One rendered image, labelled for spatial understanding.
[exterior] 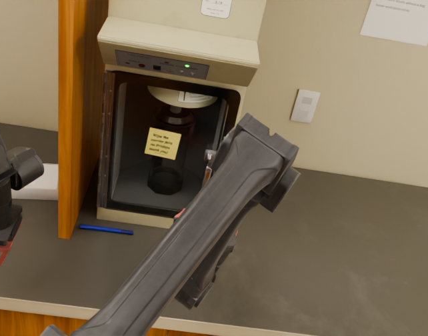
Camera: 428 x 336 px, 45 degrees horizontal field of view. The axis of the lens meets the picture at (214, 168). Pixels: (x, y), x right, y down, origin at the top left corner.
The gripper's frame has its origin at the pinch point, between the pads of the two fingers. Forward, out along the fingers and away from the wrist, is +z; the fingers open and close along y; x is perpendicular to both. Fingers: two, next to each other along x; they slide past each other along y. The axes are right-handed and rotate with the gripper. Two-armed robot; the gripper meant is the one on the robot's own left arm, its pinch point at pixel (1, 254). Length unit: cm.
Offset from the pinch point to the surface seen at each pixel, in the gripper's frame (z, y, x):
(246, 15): -45, 32, -43
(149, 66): -32.8, 27.0, -24.1
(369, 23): -34, 74, -84
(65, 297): 16.3, 4.0, -11.7
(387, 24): -35, 74, -89
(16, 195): 15.2, 35.4, 8.6
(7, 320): 27.8, 4.7, 2.2
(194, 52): -40, 21, -33
